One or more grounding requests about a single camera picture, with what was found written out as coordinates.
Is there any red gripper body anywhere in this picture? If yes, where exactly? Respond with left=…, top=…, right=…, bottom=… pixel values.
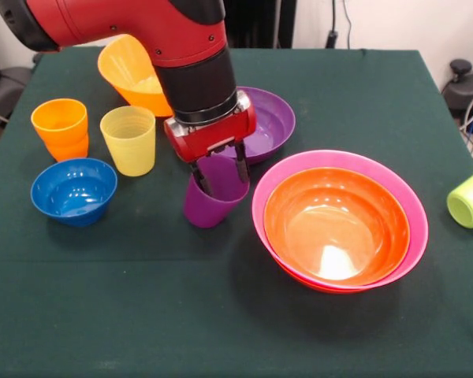
left=163, top=90, right=258, bottom=164

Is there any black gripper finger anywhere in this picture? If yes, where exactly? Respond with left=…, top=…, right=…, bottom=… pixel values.
left=188, top=158, right=214, bottom=197
left=233, top=140, right=251, bottom=184

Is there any purple plastic cup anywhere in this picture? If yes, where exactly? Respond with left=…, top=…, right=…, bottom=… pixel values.
left=183, top=155, right=251, bottom=229

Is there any red plastic bowl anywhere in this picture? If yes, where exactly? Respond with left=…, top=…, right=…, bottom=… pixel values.
left=263, top=167, right=412, bottom=287
left=275, top=258, right=375, bottom=295

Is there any large pink plastic bowl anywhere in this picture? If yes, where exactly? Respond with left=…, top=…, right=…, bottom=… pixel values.
left=251, top=149, right=430, bottom=292

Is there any purple plastic bowl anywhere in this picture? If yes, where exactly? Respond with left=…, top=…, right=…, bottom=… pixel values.
left=220, top=86, right=296, bottom=166

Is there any yellow plastic cup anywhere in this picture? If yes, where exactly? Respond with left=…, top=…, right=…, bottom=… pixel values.
left=99, top=105, right=157, bottom=178

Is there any large orange plastic bowl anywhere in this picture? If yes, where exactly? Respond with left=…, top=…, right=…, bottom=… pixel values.
left=97, top=33, right=175, bottom=118

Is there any small blue plastic bowl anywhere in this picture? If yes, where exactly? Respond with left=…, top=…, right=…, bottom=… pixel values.
left=30, top=157, right=119, bottom=228

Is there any dark green table cloth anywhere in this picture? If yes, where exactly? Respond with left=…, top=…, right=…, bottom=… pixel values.
left=0, top=46, right=473, bottom=378

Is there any orange plastic cup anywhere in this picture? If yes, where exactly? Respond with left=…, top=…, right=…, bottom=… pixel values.
left=43, top=132, right=90, bottom=163
left=30, top=98, right=89, bottom=147

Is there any lime green plastic cup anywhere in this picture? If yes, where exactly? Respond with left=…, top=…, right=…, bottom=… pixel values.
left=446, top=165, right=473, bottom=230

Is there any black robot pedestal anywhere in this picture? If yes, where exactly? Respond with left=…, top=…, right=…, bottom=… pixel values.
left=223, top=0, right=297, bottom=50

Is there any black hanging cable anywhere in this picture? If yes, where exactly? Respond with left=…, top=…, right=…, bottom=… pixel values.
left=325, top=0, right=354, bottom=50

